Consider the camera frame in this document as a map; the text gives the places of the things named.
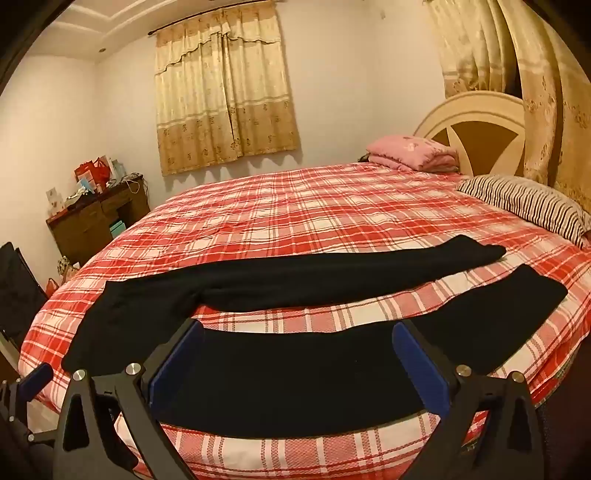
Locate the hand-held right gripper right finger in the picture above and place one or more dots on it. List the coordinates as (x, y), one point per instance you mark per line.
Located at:
(418, 364)

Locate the cream round headboard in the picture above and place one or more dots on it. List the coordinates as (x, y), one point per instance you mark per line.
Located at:
(466, 110)

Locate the black folding chair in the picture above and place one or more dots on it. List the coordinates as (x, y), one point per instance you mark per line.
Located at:
(18, 295)

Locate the teal box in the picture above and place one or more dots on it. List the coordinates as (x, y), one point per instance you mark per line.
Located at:
(117, 229)

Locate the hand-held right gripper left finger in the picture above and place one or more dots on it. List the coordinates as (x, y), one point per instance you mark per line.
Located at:
(178, 364)

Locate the dark curtain rod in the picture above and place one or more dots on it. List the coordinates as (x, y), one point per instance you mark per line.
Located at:
(171, 26)

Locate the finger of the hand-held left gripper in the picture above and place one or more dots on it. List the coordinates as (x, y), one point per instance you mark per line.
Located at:
(36, 377)

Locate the folded pink blanket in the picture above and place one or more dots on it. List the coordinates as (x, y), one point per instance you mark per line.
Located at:
(411, 152)

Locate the beige patterned long curtain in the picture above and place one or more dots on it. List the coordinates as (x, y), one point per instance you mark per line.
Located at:
(545, 92)

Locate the striped pillow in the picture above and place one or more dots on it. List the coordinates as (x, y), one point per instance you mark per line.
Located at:
(521, 203)

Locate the bed with red plaid sheet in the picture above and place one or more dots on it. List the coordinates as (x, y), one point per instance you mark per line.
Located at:
(323, 217)

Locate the brown wooden dresser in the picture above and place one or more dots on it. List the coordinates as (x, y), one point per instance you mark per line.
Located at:
(83, 230)

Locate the black pants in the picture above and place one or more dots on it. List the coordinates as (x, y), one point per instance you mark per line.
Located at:
(277, 369)

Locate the beige patterned window curtain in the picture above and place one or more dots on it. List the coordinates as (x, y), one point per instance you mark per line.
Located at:
(221, 106)

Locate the red gift bags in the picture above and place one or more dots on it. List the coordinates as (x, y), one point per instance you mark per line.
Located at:
(92, 173)

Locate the white card with red print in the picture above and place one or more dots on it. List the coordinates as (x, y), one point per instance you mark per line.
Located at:
(54, 199)

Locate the pale blue paper bag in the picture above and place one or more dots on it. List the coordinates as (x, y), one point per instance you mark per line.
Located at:
(116, 168)

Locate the patterned shopping bag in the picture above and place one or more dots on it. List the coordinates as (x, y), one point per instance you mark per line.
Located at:
(69, 268)

